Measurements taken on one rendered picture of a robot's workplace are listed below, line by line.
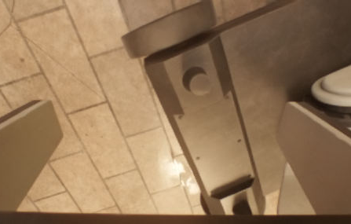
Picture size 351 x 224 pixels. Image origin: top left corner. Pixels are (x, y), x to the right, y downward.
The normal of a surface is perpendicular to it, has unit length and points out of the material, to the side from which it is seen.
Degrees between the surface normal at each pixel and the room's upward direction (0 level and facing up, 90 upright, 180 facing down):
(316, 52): 0
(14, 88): 0
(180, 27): 6
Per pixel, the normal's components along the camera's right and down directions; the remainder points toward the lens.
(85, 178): 0.15, 0.37
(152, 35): -0.26, 0.48
